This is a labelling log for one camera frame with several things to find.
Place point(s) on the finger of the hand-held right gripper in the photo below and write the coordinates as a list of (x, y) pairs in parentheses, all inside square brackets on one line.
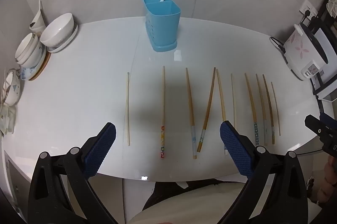
[(330, 120), (316, 125)]

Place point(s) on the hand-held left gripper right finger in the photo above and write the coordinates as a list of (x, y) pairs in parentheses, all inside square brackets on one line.
[(235, 150)]

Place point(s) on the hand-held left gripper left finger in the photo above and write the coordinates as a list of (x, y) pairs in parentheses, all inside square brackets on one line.
[(101, 150)]

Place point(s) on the white banded wooden chopstick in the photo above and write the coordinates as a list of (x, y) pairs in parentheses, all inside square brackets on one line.
[(191, 108)]

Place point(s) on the group of wooden chopsticks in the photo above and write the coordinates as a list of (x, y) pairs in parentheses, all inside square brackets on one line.
[(163, 95)]

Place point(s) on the blue plastic utensil holder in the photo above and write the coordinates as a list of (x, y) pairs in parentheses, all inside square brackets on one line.
[(164, 26)]

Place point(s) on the person's right hand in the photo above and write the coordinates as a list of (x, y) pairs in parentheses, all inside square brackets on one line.
[(330, 174)]

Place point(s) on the white rice cooker pink flowers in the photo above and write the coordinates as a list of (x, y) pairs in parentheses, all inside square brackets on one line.
[(300, 53)]

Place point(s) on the white box appliance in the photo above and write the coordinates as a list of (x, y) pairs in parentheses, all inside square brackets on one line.
[(325, 39)]

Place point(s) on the pale paper packets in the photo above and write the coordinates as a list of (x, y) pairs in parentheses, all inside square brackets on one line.
[(7, 120)]

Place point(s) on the round wooden coaster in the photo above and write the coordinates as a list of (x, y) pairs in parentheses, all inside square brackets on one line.
[(43, 66)]

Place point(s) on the blue and white patterned dish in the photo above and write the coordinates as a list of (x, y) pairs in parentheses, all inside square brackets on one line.
[(26, 72)]

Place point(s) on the white bowl with triangle print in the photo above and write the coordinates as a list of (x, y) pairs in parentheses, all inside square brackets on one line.
[(11, 88)]

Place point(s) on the white plate with dark rim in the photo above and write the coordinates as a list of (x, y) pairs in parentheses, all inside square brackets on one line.
[(69, 41)]

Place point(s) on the pale net bag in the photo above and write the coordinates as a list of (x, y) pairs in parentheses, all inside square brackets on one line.
[(333, 3)]

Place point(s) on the large white ceramic bowl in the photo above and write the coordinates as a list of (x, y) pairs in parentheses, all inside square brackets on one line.
[(56, 29)]

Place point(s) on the white tilted ceramic cup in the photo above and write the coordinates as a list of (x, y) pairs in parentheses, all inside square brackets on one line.
[(38, 22)]

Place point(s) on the thin white stick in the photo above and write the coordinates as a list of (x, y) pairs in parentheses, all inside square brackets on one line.
[(39, 4)]

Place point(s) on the white wall socket with plug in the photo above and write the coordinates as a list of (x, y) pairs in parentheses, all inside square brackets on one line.
[(308, 9)]

